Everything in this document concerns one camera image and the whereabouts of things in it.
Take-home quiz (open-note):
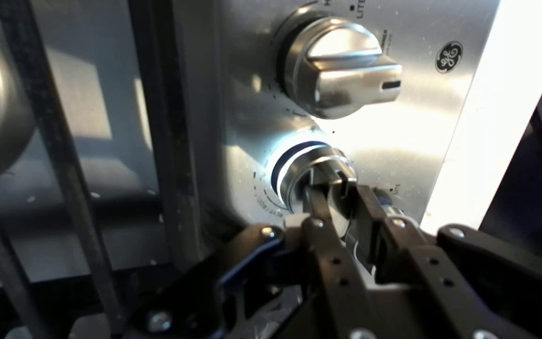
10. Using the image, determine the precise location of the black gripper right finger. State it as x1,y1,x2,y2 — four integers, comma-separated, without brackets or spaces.
346,185,542,339

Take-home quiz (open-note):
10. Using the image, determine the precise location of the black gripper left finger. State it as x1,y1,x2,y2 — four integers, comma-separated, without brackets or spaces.
126,187,370,339

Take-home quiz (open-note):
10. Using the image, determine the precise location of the steel stove knob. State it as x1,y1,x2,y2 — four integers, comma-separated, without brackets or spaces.
271,142,357,214
276,6,402,119

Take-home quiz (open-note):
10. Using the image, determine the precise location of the black gas stove cooktop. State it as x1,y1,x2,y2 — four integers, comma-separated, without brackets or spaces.
0,0,498,283

